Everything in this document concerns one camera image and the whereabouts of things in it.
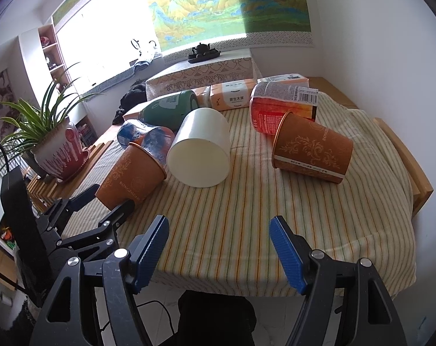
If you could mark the orange tissue pack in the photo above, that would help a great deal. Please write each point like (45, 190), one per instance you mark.
(232, 95)

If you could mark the landscape window blind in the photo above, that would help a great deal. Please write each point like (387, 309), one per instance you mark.
(221, 3)

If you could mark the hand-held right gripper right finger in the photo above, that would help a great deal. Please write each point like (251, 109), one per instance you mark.
(288, 256)

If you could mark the wooden table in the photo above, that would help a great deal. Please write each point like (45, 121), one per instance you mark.
(420, 183)

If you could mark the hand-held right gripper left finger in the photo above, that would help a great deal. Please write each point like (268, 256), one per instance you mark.
(152, 248)

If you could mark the white and orange packet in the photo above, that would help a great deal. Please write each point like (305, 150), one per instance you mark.
(282, 79)

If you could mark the blue and orange packet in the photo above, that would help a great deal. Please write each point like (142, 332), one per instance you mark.
(149, 137)

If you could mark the white plastic cup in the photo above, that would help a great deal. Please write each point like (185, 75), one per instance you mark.
(199, 147)

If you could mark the striped tablecloth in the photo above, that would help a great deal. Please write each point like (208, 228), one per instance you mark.
(221, 223)

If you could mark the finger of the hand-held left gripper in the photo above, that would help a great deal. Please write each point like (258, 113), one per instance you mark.
(71, 207)
(106, 229)

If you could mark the black teapot on tray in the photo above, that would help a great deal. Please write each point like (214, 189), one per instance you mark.
(203, 52)

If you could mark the dark cloth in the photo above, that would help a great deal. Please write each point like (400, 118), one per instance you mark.
(214, 317)

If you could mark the orange patterned paper cup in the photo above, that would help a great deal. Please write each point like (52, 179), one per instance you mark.
(311, 151)
(131, 180)

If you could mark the white wall shelf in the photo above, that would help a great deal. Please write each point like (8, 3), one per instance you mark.
(30, 50)

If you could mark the black cloth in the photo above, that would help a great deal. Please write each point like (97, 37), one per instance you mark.
(131, 99)

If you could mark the red and orange packet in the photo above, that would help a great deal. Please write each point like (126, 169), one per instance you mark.
(272, 110)

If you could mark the green bottle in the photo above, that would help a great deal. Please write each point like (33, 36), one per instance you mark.
(167, 110)

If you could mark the potted spider plant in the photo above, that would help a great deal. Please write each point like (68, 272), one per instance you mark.
(57, 151)

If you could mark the patterned storage box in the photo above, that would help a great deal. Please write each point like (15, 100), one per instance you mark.
(203, 74)

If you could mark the wooden slatted stand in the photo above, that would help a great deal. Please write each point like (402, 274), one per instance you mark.
(95, 151)

